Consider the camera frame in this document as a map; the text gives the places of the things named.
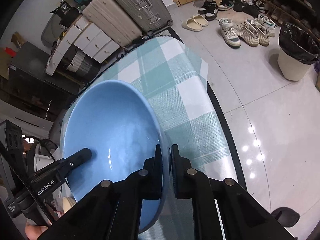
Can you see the light blue bowl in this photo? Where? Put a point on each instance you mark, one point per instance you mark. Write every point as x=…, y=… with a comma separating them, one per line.
x=118, y=125

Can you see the white green sneaker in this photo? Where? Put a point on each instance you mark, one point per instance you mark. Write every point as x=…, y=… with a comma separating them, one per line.
x=228, y=32

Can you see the woven laundry basket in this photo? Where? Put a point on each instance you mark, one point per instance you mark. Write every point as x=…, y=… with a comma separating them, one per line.
x=80, y=64

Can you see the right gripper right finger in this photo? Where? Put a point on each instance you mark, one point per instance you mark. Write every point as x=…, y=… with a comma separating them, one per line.
x=180, y=177

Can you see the white grey sneaker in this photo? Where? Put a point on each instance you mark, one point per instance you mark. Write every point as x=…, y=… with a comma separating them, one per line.
x=248, y=34

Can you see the beige suitcase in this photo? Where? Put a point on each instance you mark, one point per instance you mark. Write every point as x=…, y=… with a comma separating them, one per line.
x=109, y=16

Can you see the teal checked tablecloth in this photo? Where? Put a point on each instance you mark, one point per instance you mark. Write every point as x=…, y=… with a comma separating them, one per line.
x=175, y=82

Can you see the wooden shoe rack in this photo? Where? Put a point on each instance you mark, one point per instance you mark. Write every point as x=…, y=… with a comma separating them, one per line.
x=299, y=12

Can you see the white drawer cabinet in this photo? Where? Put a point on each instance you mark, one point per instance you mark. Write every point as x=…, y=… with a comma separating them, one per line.
x=87, y=37

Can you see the beige slipper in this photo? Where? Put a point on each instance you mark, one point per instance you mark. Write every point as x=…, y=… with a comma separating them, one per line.
x=199, y=19
x=192, y=25

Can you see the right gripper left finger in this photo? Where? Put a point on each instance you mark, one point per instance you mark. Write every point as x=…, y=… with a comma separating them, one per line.
x=153, y=178

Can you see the person's hand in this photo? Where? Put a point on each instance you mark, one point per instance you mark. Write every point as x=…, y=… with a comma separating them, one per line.
x=33, y=232

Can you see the large cream plate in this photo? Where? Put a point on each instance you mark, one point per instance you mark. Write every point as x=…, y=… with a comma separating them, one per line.
x=67, y=203

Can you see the silver grey suitcase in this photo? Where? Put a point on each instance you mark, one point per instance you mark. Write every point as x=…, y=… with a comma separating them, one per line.
x=150, y=15

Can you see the white trash bin black bag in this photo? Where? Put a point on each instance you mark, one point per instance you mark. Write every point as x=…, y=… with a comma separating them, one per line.
x=298, y=51

